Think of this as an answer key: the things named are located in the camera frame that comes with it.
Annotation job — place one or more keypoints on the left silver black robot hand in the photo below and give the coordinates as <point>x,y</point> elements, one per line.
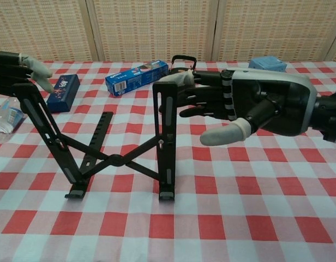
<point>7,68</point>

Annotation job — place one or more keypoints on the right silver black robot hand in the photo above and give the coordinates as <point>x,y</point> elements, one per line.
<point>266,95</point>

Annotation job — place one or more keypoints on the black folding laptop stand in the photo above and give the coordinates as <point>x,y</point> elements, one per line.
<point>114,159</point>

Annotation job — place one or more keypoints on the light blue cube box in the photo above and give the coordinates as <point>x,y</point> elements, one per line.
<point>266,64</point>

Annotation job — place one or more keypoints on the dark blue rectangular box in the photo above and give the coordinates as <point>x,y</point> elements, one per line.
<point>61,95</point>

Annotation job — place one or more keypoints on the red white checked tablecloth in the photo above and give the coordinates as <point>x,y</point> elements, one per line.
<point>239,191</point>

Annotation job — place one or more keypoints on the blue Oreo cookie box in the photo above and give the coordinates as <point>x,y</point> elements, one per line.
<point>129,79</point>

